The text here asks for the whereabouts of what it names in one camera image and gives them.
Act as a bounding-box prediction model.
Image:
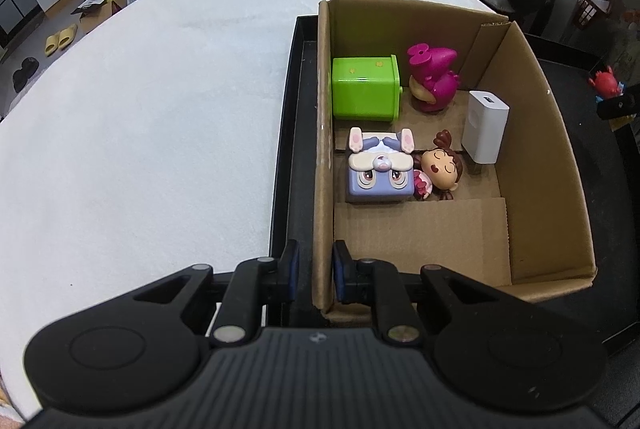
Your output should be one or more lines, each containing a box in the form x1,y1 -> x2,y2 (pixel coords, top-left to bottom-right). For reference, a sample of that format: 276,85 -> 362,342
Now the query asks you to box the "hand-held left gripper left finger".
132,239 -> 301,348

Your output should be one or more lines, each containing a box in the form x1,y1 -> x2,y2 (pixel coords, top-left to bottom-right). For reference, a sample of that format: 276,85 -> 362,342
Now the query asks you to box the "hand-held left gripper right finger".
332,239 -> 502,346

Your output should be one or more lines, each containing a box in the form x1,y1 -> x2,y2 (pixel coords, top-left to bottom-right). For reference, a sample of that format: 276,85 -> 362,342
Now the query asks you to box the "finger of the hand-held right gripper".
597,83 -> 640,120

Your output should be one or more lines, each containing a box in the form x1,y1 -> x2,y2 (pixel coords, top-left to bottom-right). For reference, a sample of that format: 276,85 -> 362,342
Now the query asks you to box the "red crab toy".
588,64 -> 627,102

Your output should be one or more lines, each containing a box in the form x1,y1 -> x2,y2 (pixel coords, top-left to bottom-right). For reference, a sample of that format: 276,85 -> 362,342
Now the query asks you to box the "brown cardboard box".
311,0 -> 599,326

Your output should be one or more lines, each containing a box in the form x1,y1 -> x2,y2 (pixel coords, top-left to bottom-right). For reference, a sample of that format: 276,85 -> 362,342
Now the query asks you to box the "black tray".
268,14 -> 640,361

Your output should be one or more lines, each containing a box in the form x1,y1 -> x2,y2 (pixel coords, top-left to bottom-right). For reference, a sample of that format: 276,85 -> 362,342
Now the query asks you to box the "white charger plug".
461,90 -> 511,166

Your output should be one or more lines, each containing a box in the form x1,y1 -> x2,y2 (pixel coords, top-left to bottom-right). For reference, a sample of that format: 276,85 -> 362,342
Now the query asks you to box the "brown-haired girl figurine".
412,131 -> 466,202

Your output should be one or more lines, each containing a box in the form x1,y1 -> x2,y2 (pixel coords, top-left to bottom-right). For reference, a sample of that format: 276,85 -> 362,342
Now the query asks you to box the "magenta dinosaur costume figurine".
405,42 -> 460,112

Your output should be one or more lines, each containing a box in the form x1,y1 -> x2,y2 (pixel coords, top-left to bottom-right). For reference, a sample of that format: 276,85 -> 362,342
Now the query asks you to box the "green box toy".
331,54 -> 403,122

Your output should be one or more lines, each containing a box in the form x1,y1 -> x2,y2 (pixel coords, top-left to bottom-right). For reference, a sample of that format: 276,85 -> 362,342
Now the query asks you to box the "orange plastic basket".
574,0 -> 615,30

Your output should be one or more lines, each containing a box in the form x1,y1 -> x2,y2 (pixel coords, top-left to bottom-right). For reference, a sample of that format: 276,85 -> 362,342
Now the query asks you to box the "purple bunny block toy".
346,127 -> 417,205

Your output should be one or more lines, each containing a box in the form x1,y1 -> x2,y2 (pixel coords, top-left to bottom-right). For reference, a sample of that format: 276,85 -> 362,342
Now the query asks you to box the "cardboard box on floor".
69,0 -> 129,36

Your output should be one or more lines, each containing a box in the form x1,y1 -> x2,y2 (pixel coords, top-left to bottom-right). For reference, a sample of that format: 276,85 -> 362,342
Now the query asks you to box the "pair of black shoes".
10,57 -> 40,93

